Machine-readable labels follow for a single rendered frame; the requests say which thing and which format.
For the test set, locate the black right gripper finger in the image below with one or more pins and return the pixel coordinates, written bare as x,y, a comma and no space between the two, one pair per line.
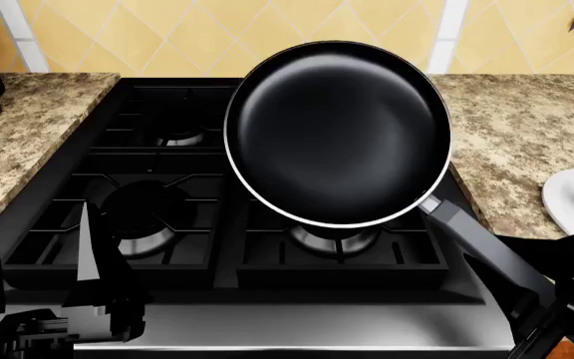
508,299
551,254

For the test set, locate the black cast iron stove grate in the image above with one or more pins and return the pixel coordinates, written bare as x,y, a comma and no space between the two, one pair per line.
317,267
58,243

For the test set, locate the round steel gas burner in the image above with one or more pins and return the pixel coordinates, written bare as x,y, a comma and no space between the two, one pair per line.
317,241
180,139
140,239

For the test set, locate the black stainless gas stove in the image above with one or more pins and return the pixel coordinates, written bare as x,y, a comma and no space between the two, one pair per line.
287,325

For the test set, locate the white round plate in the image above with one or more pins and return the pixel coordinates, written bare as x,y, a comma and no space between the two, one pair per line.
558,202

